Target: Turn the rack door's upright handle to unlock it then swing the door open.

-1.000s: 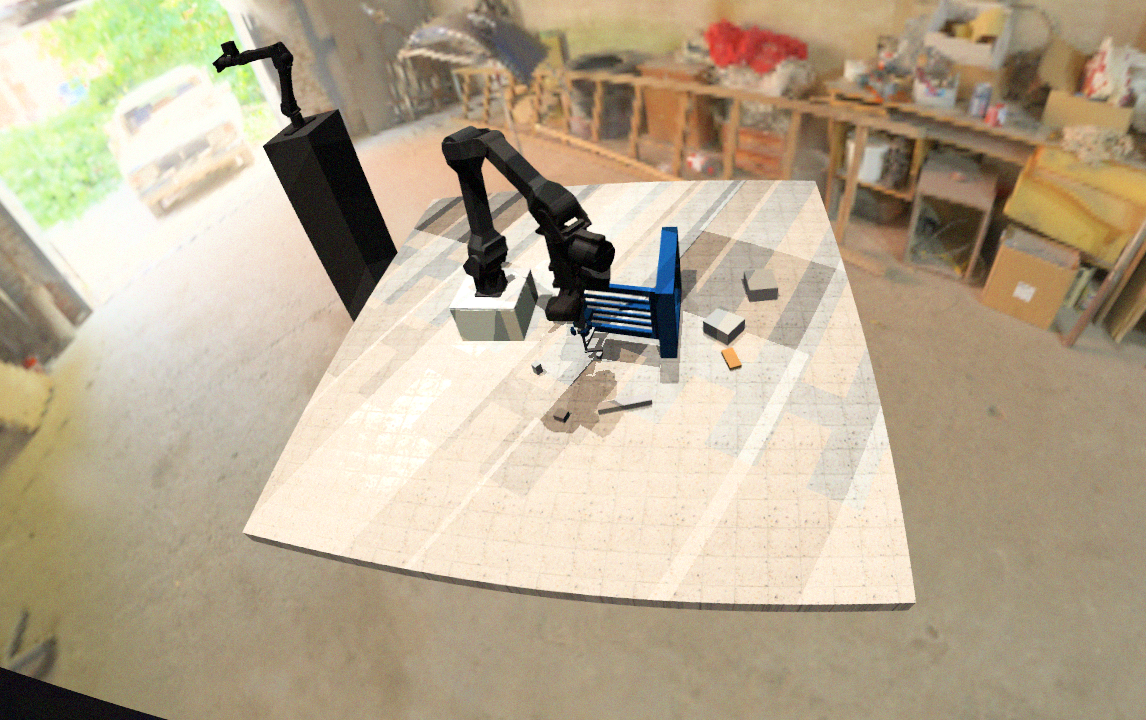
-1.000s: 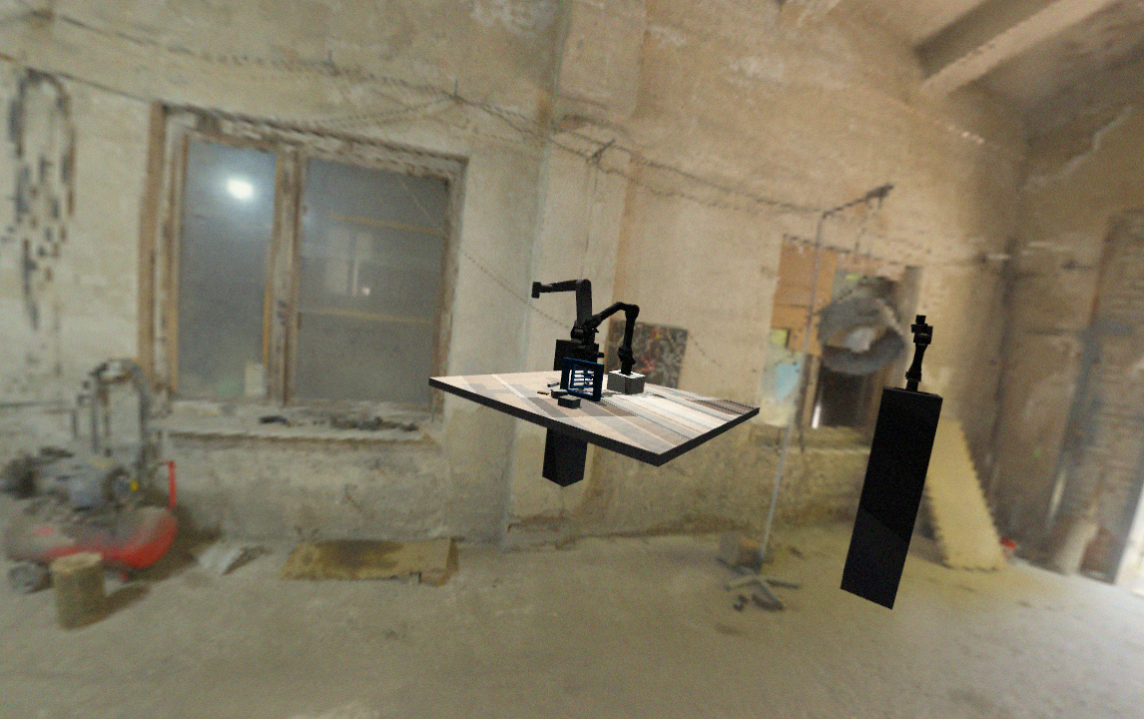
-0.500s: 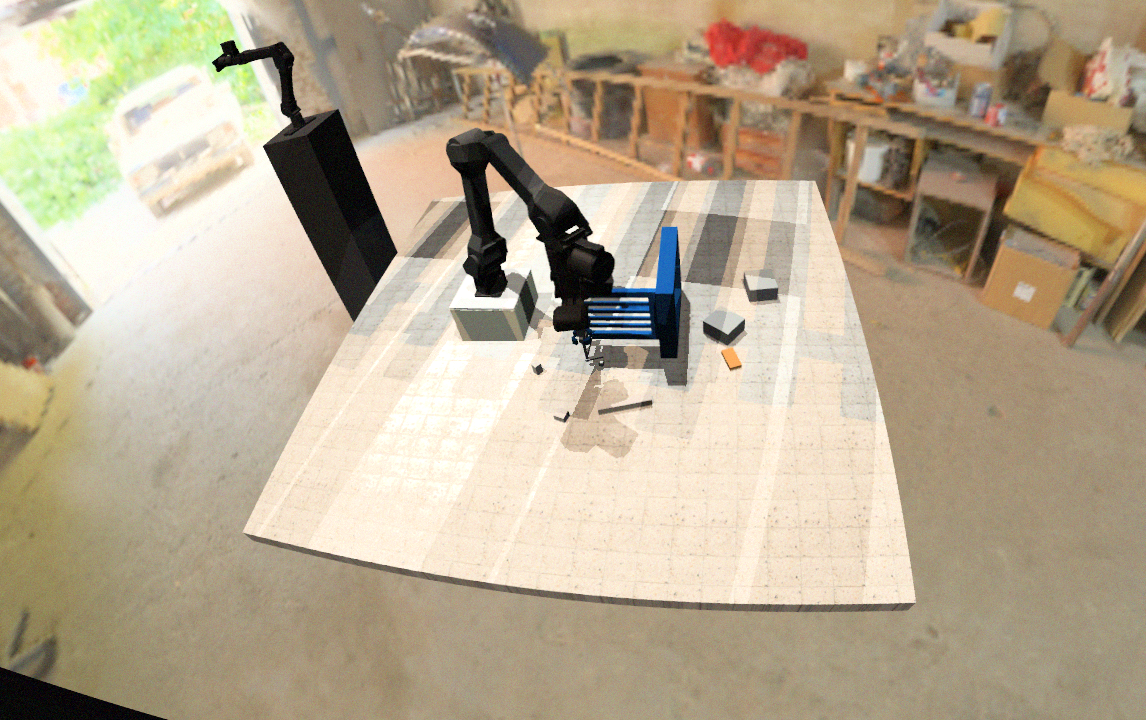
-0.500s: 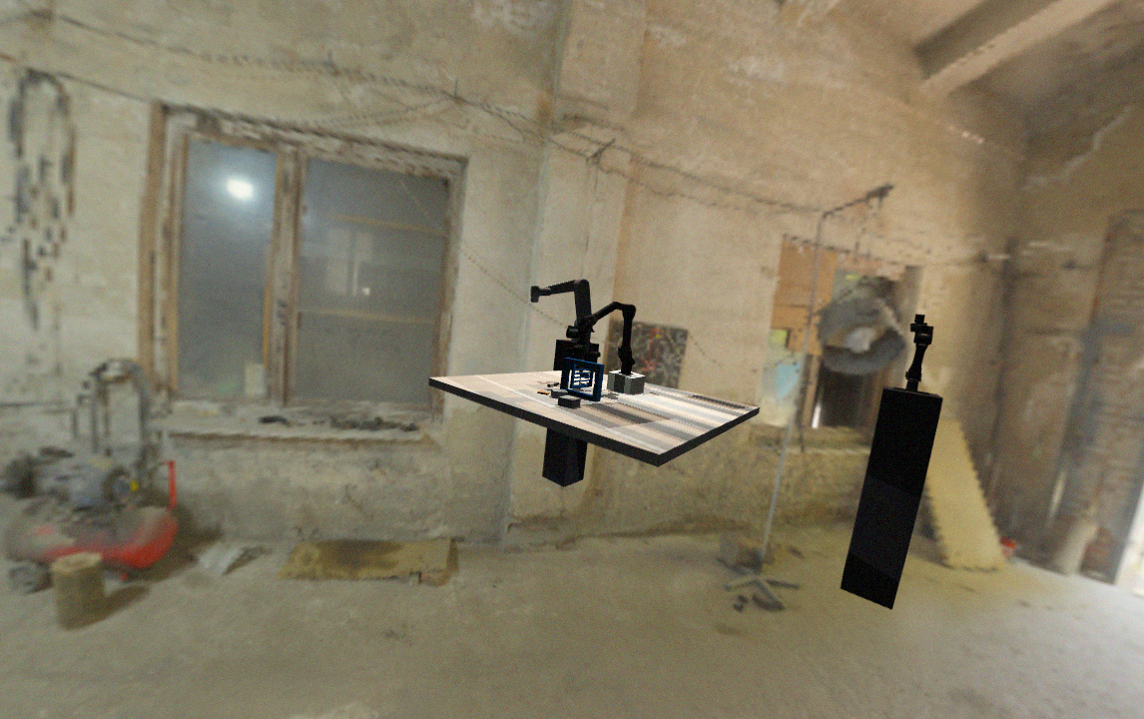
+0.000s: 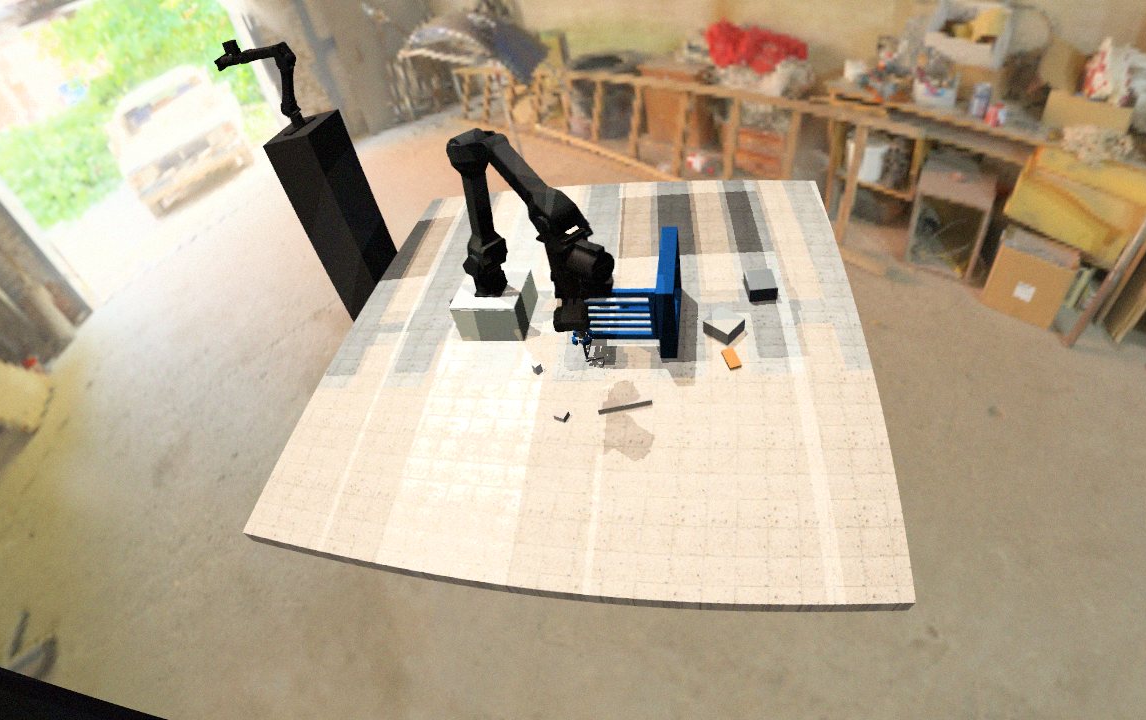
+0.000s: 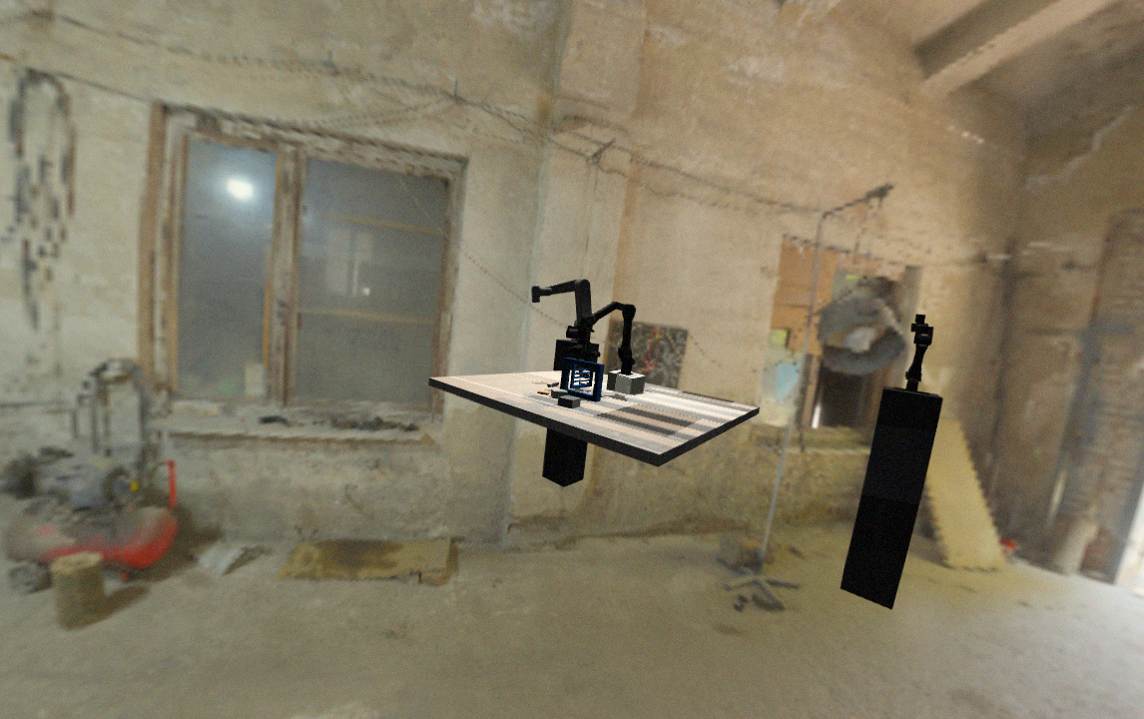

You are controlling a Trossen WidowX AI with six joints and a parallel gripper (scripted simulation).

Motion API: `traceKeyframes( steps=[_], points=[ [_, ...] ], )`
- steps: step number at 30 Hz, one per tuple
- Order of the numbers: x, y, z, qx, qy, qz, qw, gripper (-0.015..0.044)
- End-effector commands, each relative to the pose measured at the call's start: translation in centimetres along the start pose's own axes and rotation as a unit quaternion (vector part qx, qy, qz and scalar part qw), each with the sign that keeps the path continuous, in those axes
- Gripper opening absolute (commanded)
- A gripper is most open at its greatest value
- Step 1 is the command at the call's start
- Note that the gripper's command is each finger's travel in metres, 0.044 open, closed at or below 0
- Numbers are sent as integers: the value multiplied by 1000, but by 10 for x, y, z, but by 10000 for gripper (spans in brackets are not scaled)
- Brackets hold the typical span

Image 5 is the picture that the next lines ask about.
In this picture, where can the orange flat block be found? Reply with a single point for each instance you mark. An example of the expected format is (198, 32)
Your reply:
(731, 359)

